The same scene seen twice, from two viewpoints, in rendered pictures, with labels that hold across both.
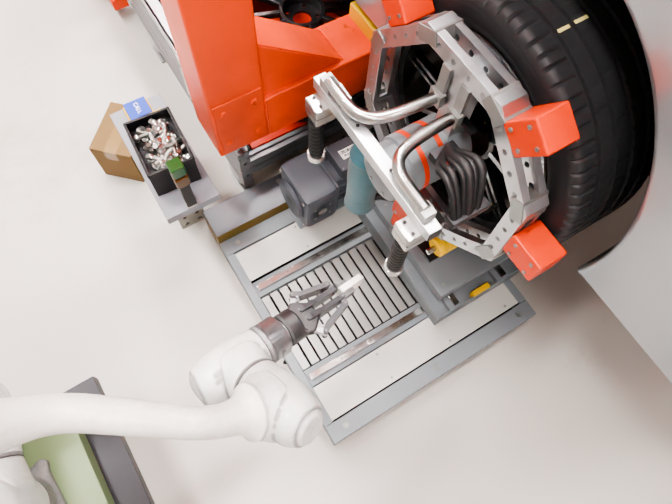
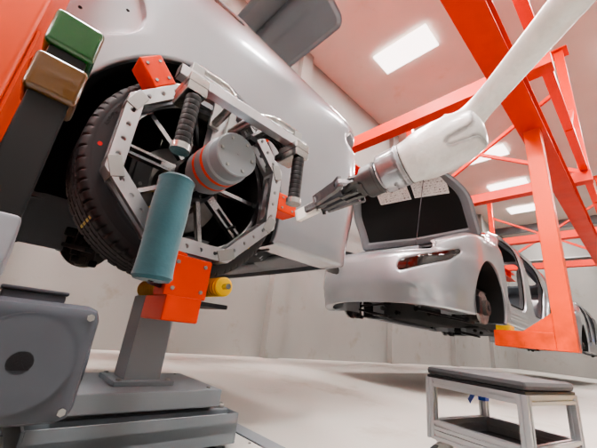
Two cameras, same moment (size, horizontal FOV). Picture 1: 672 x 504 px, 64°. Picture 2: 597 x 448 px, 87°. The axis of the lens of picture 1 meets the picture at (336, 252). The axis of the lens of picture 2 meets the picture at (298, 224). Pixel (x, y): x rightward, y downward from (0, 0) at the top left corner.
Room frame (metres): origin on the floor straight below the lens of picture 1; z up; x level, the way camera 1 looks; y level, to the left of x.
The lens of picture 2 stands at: (0.50, 0.70, 0.40)
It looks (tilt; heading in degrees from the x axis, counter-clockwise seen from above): 19 degrees up; 266
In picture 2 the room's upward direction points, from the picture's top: 6 degrees clockwise
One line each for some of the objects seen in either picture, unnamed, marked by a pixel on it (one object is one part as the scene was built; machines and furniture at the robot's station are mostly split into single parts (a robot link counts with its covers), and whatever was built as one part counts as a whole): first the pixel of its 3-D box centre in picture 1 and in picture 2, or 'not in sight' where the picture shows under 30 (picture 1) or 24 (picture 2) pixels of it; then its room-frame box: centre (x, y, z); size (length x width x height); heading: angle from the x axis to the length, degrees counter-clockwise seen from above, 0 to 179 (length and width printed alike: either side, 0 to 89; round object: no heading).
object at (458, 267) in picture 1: (448, 214); (144, 345); (0.84, -0.35, 0.32); 0.40 x 0.30 x 0.28; 37
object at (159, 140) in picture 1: (162, 150); not in sight; (0.85, 0.54, 0.51); 0.20 x 0.14 x 0.13; 34
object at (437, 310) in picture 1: (436, 239); (125, 418); (0.84, -0.35, 0.13); 0.50 x 0.36 x 0.10; 37
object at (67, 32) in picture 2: (176, 168); (73, 46); (0.72, 0.44, 0.64); 0.04 x 0.04 x 0.04; 37
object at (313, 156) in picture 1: (316, 137); (187, 122); (0.73, 0.07, 0.83); 0.04 x 0.04 x 0.16
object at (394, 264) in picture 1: (398, 254); (296, 180); (0.46, -0.13, 0.83); 0.04 x 0.04 x 0.16
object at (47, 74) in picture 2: (180, 177); (54, 87); (0.72, 0.44, 0.59); 0.04 x 0.04 x 0.04; 37
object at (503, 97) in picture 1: (443, 142); (207, 172); (0.74, -0.22, 0.85); 0.54 x 0.07 x 0.54; 37
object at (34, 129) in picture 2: (183, 184); (39, 120); (0.72, 0.44, 0.55); 0.03 x 0.03 x 0.21; 37
